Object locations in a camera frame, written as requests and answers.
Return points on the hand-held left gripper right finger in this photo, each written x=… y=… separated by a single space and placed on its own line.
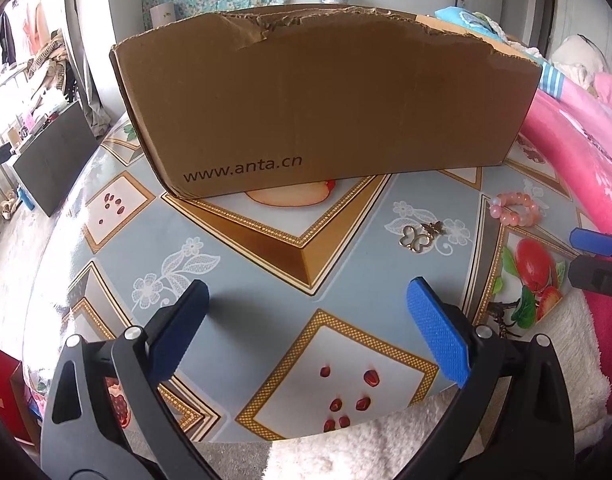
x=438 y=332

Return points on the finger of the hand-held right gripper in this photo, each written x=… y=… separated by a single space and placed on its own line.
x=598 y=277
x=593 y=240

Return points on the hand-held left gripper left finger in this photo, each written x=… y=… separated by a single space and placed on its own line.
x=178 y=332

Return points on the gold butterfly pendant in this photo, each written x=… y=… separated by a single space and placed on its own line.
x=415 y=240

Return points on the gold bee charm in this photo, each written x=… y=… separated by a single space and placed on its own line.
x=432 y=228

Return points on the brown cardboard box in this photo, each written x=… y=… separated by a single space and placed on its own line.
x=311 y=100

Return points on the pink floral blanket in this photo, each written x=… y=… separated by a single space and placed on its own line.
x=576 y=160

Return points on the white fluffy blanket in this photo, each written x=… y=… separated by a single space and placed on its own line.
x=361 y=445

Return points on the red cardboard box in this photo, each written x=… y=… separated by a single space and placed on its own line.
x=1 y=385

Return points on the white plush toy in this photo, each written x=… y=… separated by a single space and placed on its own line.
x=581 y=55

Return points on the beige sandals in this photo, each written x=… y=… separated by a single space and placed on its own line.
x=10 y=209

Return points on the black flat panel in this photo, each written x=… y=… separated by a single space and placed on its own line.
x=53 y=160

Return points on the blue patterned quilt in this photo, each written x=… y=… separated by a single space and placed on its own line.
x=466 y=17

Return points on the grey curtain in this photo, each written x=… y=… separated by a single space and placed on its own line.
x=86 y=60

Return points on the pile of clothes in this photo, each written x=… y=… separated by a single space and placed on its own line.
x=51 y=60

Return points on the white paper sheet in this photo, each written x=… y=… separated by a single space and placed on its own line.
x=163 y=14

